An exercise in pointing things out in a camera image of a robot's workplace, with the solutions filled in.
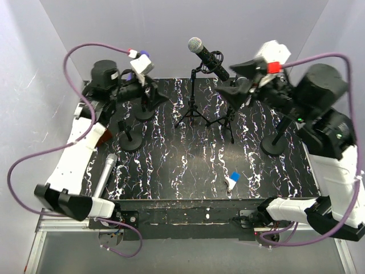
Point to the silver microphone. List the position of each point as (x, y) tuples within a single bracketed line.
[(110, 163)]

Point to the black round-base mic stand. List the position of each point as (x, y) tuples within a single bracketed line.
[(129, 140)]

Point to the blue white small card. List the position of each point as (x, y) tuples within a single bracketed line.
[(231, 181)]

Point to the brown wooden metronome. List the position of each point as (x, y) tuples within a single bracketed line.
[(107, 135)]

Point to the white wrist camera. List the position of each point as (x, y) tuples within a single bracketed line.
[(142, 66), (274, 54)]

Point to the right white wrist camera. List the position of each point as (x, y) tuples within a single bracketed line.
[(274, 54)]

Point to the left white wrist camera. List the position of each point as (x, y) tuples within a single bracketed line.
[(142, 66)]

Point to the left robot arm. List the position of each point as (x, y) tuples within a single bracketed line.
[(108, 87)]

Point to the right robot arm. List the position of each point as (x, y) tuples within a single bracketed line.
[(329, 136)]

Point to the small black tripod stand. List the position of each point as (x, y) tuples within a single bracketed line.
[(225, 121)]

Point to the black tripod stand with shockmount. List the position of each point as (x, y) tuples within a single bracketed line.
[(192, 111)]

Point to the right round-base mic stand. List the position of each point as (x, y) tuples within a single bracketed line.
[(274, 145)]

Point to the aluminium frame rail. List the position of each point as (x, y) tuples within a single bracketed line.
[(63, 245)]

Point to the purple microphone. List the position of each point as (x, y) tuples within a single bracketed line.
[(135, 54)]

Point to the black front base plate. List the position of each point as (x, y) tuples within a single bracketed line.
[(188, 218)]

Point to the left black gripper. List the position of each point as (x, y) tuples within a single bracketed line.
[(155, 97)]

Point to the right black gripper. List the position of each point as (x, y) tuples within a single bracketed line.
[(251, 69)]

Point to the black glitter microphone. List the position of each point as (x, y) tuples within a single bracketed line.
[(211, 60)]

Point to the black shotgun microphone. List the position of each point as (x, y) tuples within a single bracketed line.
[(242, 81)]

